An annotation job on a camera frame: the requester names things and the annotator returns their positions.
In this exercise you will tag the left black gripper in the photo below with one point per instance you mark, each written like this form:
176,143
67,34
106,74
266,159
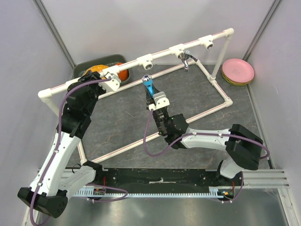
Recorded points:
91,76

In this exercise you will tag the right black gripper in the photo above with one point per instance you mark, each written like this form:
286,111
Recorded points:
148,99

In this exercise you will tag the blue plastic faucet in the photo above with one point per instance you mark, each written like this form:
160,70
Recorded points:
148,83

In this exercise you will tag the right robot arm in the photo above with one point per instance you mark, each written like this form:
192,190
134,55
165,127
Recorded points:
242,146

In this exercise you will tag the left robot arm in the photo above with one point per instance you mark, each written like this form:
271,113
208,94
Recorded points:
47,193

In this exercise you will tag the orange dotted plate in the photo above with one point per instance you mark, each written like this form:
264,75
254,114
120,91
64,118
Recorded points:
96,68

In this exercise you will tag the dark green plastic tray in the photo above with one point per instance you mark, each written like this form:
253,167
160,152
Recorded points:
109,61

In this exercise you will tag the orange red cup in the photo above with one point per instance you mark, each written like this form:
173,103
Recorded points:
123,75

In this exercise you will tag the dark grey stone mat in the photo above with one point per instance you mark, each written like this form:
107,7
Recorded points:
122,118

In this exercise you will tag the chrome metal faucet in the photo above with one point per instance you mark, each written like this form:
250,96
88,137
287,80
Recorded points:
184,57

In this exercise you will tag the yellow green plate stack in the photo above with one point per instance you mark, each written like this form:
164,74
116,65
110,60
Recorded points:
234,83

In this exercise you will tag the pink plate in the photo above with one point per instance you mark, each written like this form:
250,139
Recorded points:
238,70

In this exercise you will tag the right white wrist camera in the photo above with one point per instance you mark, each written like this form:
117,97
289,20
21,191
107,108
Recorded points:
160,100

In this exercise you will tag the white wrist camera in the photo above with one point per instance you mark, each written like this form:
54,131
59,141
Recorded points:
160,100
113,84

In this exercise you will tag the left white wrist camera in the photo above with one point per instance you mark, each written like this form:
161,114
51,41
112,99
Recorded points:
113,84

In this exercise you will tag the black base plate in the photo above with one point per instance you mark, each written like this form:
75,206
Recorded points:
158,181

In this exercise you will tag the white PVC pipe frame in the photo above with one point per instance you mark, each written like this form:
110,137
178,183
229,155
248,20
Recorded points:
206,41

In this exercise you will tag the grey slotted cable duct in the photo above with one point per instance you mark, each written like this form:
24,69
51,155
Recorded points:
93,192

